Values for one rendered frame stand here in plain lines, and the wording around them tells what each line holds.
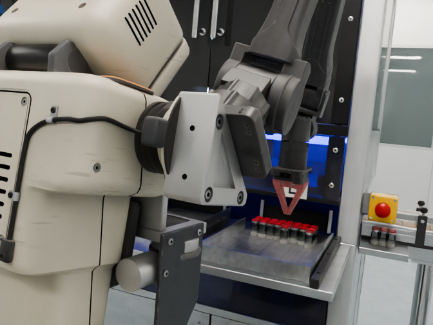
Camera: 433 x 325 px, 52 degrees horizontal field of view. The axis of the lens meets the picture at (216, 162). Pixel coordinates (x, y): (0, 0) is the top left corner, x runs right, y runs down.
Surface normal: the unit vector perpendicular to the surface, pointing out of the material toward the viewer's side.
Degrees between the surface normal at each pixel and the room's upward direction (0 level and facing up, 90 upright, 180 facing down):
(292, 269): 90
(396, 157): 90
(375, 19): 90
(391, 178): 90
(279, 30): 79
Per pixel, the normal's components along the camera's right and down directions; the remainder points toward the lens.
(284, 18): -0.30, -0.11
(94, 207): 0.85, 0.13
